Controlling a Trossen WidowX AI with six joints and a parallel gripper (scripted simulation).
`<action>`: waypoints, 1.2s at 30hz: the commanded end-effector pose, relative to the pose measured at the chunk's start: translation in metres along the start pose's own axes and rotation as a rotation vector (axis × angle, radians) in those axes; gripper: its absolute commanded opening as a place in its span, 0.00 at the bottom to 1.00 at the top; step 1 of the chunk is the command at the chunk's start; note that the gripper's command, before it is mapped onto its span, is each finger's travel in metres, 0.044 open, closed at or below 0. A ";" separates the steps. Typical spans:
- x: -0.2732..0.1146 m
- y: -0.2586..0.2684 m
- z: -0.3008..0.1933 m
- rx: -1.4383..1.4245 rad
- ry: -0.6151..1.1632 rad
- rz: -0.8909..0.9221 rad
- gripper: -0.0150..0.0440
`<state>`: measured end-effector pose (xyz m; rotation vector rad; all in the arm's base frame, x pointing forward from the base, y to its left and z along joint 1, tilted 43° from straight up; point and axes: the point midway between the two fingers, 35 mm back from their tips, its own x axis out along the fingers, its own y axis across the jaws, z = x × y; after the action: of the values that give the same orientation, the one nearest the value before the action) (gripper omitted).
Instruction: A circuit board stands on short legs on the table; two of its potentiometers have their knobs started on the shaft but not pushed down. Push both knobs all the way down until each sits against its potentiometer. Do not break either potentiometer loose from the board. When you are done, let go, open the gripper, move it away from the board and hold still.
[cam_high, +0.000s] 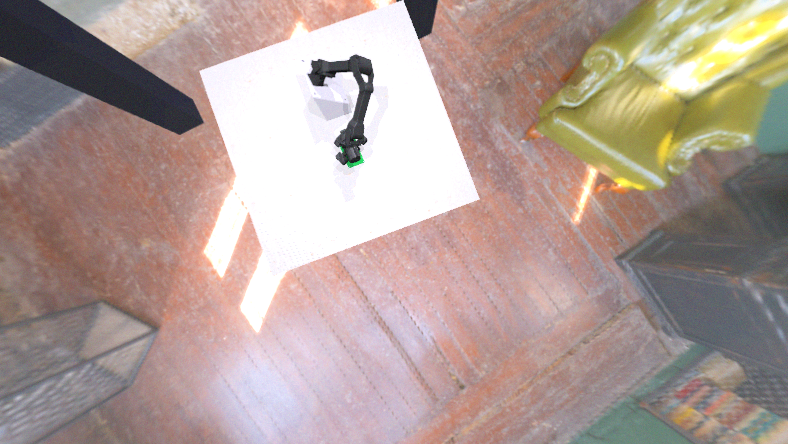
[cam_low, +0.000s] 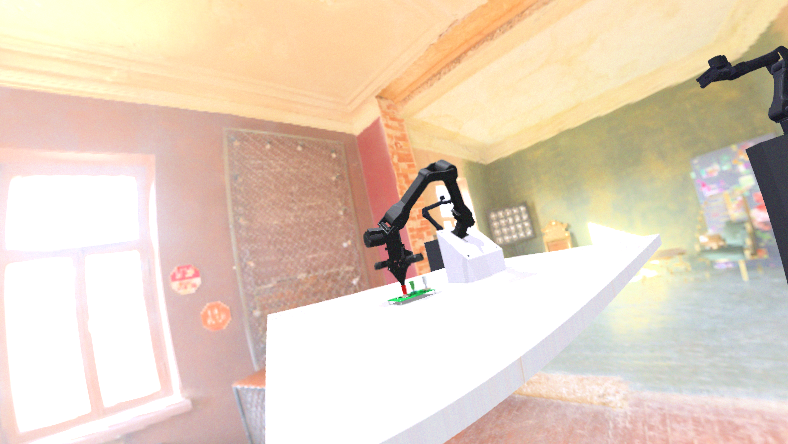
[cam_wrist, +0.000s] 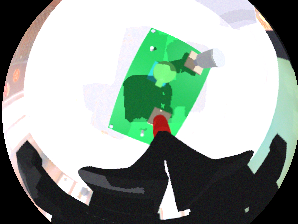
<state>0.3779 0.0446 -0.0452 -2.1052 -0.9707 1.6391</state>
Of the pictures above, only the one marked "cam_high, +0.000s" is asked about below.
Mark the green circuit board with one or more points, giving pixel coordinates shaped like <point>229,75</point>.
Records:
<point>353,164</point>

